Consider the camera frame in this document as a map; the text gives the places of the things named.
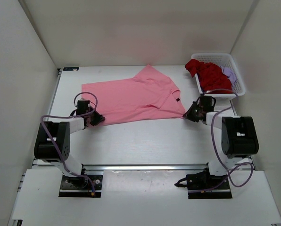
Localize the pink t shirt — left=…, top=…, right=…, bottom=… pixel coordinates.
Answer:
left=82, top=65, right=185, bottom=126

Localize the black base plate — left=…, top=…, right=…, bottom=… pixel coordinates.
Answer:
left=174, top=169, right=232, bottom=200
left=58, top=174, right=103, bottom=198

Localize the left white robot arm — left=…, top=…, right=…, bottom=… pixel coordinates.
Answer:
left=34, top=99, right=105, bottom=188

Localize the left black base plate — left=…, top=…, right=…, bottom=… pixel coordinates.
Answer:
left=58, top=174, right=103, bottom=198

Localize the blue table label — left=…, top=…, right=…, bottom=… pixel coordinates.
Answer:
left=63, top=67, right=79, bottom=71

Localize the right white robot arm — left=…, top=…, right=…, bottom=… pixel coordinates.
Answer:
left=183, top=95, right=259, bottom=188

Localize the aluminium rail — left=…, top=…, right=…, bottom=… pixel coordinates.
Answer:
left=84, top=164, right=206, bottom=171

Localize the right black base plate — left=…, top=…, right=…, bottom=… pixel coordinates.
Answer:
left=174, top=169, right=232, bottom=200

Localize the lavender t shirt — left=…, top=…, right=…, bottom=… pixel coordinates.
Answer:
left=200, top=65, right=237, bottom=93

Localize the white plastic basket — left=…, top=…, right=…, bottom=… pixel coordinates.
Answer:
left=191, top=53, right=246, bottom=100

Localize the red t shirt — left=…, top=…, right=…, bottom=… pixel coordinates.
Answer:
left=185, top=59, right=232, bottom=94

